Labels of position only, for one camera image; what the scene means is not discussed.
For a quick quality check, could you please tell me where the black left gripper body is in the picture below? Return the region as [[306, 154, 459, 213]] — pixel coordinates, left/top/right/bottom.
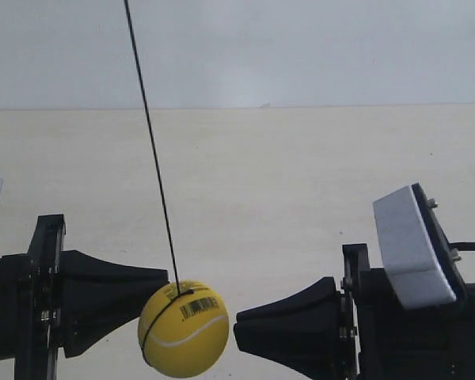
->
[[0, 214, 67, 380]]

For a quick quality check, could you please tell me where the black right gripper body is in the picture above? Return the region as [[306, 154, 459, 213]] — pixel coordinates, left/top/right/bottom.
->
[[341, 244, 475, 379]]

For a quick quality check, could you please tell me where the yellow tennis ball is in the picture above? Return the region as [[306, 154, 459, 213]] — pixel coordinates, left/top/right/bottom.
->
[[138, 280, 230, 378]]

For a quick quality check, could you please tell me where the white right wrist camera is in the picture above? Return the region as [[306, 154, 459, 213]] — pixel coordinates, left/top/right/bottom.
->
[[373, 183, 465, 310]]

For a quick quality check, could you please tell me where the black hanging string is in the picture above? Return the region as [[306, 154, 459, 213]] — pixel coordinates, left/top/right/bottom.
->
[[123, 0, 195, 362]]

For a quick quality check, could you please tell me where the black camera cable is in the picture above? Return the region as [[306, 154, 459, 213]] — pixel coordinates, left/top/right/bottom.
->
[[447, 241, 475, 254]]

